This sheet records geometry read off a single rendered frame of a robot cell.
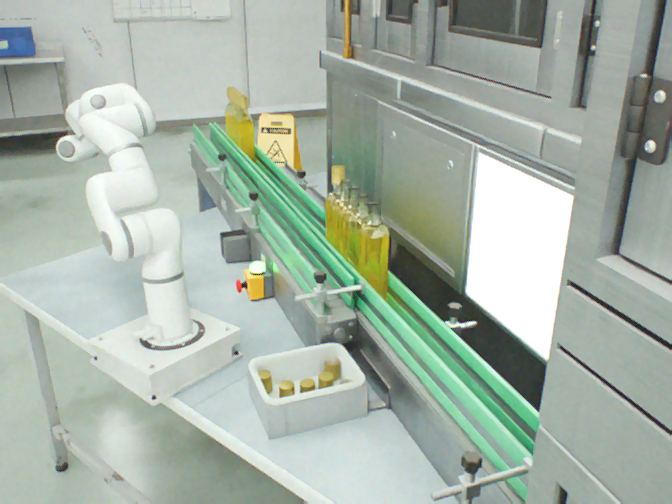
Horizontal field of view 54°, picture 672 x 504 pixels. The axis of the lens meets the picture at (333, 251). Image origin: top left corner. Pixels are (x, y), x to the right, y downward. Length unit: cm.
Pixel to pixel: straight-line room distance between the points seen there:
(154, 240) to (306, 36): 629
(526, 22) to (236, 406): 98
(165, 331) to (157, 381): 13
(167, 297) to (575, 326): 111
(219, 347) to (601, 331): 115
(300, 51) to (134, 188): 622
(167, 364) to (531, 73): 96
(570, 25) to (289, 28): 653
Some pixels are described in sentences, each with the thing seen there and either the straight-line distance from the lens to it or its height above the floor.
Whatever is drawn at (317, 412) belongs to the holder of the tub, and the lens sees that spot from 141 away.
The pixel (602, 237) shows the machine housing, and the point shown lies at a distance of 56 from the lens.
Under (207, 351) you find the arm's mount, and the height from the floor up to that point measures 82.
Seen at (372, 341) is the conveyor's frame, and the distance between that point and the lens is 150.
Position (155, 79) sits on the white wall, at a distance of 736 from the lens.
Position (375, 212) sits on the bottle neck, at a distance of 151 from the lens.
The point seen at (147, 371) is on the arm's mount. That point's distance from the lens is 151.
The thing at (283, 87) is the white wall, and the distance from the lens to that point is 765.
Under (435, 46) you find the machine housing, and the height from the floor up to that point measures 147.
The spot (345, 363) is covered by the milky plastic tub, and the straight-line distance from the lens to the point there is 150.
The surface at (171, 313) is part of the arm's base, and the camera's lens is 157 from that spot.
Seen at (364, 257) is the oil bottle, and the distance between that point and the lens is 155.
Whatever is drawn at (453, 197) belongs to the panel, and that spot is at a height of 118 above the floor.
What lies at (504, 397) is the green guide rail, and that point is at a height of 94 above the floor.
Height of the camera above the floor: 165
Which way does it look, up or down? 24 degrees down
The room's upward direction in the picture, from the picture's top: straight up
